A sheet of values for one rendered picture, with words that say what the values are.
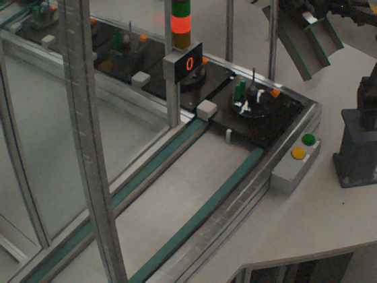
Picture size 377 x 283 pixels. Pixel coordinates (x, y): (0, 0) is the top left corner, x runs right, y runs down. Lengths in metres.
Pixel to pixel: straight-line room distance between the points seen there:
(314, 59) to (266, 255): 0.74
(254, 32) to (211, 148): 0.76
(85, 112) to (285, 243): 0.95
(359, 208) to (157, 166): 0.63
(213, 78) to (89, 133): 1.15
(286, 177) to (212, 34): 0.88
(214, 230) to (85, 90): 0.82
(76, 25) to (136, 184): 0.98
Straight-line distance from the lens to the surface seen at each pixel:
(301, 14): 1.87
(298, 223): 1.66
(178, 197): 1.63
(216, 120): 1.76
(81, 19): 0.70
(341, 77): 2.20
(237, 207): 1.55
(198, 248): 1.46
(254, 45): 2.29
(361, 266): 2.67
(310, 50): 1.98
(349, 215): 1.70
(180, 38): 1.53
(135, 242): 1.53
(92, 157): 0.83
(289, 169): 1.65
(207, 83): 1.89
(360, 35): 4.23
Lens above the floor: 2.14
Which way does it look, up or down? 44 degrees down
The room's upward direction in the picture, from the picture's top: straight up
